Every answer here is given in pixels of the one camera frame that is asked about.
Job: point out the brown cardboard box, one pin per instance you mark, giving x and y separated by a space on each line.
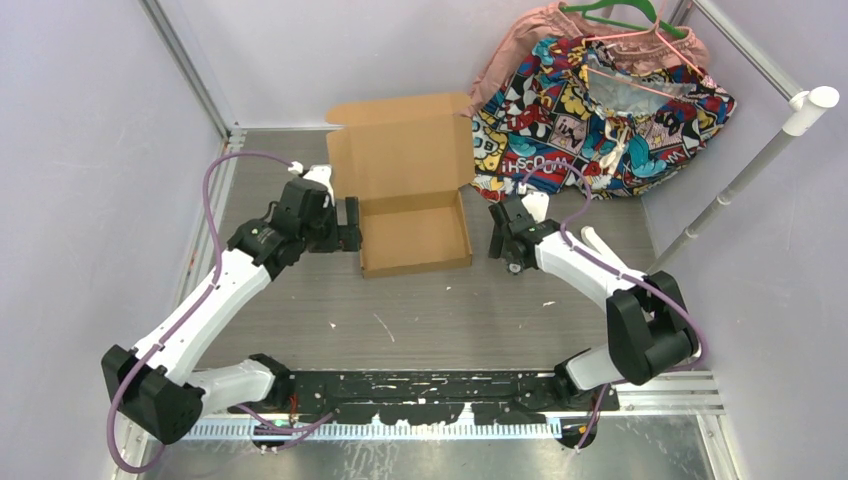
405 159

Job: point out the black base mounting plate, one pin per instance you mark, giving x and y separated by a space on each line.
430 397

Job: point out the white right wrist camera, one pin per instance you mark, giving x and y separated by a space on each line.
534 201

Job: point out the aluminium corner post left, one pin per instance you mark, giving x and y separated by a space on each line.
170 37

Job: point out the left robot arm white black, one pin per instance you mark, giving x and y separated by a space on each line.
156 383

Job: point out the colourful comic print shorts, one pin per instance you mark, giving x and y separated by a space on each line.
569 115

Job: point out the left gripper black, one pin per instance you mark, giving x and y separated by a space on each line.
348 234

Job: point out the white grey clothes rack stand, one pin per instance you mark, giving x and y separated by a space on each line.
807 108

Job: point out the pink garment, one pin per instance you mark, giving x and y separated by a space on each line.
517 60

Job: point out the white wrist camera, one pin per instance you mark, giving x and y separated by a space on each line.
320 173
534 201

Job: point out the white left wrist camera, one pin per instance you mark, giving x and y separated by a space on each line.
320 173

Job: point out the pink wire hanger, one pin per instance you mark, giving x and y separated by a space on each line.
622 90

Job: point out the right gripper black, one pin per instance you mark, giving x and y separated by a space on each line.
498 248

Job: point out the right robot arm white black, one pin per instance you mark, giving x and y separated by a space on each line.
648 327

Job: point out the aluminium corner post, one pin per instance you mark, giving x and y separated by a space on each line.
763 64
170 37

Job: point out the aluminium corner post right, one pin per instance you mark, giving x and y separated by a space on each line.
763 64

